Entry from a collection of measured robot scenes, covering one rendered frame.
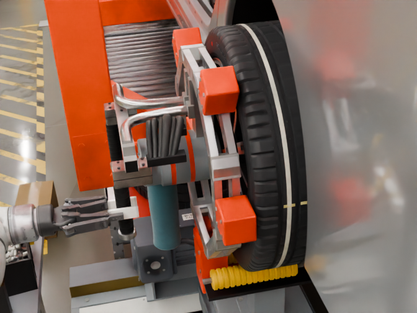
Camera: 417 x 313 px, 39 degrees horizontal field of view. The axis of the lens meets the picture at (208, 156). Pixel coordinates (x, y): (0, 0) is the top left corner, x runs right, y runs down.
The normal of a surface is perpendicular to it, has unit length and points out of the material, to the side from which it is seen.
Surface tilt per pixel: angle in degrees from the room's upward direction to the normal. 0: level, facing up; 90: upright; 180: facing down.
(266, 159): 65
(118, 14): 90
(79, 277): 0
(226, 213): 0
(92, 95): 90
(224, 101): 125
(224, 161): 45
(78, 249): 0
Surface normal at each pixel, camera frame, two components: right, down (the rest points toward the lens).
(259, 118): 0.12, -0.20
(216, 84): 0.07, -0.43
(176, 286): -0.05, -0.87
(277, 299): 0.20, 0.48
